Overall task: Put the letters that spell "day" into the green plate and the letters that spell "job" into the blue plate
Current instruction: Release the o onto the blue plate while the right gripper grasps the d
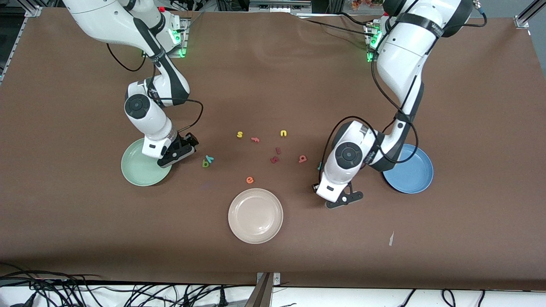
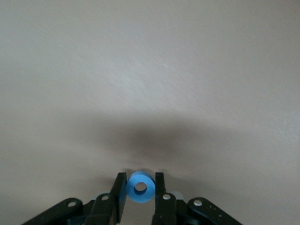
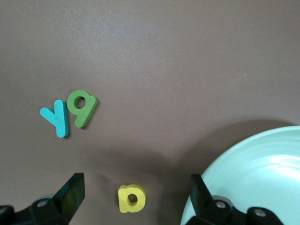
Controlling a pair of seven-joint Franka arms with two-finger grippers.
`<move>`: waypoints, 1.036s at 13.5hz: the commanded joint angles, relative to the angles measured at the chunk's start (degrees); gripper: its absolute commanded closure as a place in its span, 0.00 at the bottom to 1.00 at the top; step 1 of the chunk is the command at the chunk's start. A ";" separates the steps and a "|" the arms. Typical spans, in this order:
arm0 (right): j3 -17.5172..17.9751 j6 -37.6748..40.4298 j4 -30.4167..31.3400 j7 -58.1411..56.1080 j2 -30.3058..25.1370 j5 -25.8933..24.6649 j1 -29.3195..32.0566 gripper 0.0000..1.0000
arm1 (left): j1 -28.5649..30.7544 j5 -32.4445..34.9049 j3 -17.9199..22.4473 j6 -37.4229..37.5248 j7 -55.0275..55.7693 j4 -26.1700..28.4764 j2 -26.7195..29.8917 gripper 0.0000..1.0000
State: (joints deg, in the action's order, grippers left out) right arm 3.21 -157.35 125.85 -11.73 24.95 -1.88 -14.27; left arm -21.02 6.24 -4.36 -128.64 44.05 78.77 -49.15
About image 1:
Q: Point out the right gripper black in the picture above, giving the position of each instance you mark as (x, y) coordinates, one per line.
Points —
(184, 145)

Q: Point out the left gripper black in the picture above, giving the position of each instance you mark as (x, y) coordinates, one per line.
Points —
(314, 187)

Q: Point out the salmon foam letter g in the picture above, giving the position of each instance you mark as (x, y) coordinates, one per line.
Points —
(305, 158)

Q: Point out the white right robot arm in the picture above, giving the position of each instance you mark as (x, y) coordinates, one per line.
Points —
(111, 21)

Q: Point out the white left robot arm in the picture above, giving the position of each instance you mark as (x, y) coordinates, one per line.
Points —
(405, 55)

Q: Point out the green plate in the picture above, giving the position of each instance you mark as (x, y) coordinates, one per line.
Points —
(134, 170)

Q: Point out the beige plate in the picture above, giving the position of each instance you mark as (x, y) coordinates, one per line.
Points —
(255, 215)

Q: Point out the blue plate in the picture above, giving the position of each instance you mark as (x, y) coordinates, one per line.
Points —
(411, 179)

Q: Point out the brown table cover sheet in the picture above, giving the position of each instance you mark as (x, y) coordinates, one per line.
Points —
(277, 85)

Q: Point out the grey slanted bar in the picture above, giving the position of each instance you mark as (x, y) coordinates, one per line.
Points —
(261, 296)

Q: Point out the silver equipment box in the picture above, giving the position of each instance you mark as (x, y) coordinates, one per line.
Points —
(279, 5)

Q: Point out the orange artificial flowers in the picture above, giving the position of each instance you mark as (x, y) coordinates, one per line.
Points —
(367, 3)

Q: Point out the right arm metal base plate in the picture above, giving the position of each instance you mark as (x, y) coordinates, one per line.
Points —
(183, 42)

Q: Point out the metal corner bracket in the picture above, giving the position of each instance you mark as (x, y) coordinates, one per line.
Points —
(276, 279)

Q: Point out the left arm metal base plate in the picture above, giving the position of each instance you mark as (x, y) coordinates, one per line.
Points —
(370, 42)

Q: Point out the aluminium frame rail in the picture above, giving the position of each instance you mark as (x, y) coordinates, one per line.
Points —
(32, 11)
(522, 20)

